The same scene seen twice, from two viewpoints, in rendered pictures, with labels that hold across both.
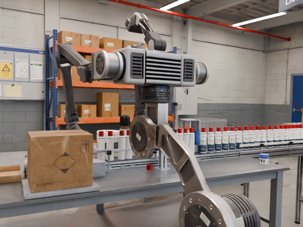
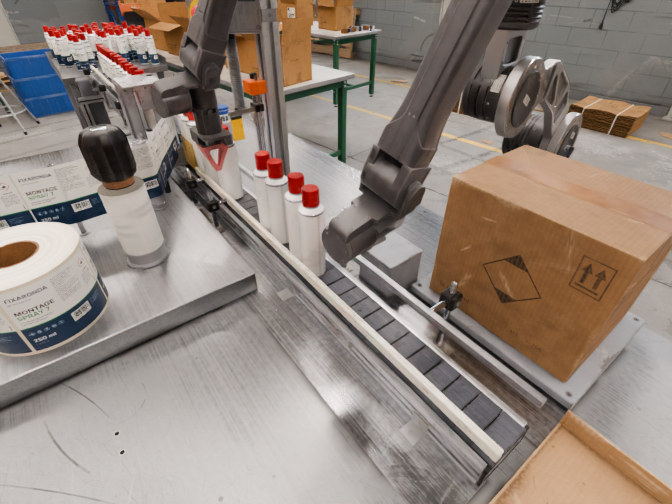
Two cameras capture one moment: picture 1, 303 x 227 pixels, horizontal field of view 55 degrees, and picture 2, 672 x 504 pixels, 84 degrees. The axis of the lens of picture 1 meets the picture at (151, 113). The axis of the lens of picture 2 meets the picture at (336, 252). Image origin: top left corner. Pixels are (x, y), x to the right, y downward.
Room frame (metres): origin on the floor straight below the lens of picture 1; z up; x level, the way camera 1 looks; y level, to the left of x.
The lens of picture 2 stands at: (2.02, 0.95, 1.41)
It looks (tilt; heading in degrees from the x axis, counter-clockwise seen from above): 38 degrees down; 259
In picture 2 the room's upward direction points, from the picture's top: straight up
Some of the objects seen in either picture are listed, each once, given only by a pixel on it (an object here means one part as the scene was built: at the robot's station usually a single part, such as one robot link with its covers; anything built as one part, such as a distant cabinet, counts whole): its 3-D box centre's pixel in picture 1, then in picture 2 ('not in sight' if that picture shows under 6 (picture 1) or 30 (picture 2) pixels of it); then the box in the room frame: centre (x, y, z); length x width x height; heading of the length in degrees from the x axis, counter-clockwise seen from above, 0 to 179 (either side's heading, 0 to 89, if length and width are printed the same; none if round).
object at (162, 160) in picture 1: (163, 120); (272, 85); (1.99, -0.08, 1.16); 0.04 x 0.04 x 0.67; 26
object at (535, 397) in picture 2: (111, 150); (313, 224); (1.94, 0.26, 0.96); 1.07 x 0.01 x 0.01; 116
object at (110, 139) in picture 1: (110, 145); (298, 218); (1.97, 0.28, 0.98); 0.05 x 0.05 x 0.20
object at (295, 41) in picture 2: not in sight; (280, 49); (1.85, -1.86, 0.97); 0.51 x 0.39 x 0.37; 39
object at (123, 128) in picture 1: (124, 133); (126, 199); (2.32, 0.21, 1.03); 0.09 x 0.09 x 0.30
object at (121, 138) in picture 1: (121, 145); (279, 202); (2.01, 0.20, 0.98); 0.05 x 0.05 x 0.20
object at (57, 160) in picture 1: (59, 157); (543, 252); (1.53, 0.49, 0.99); 0.30 x 0.24 x 0.27; 117
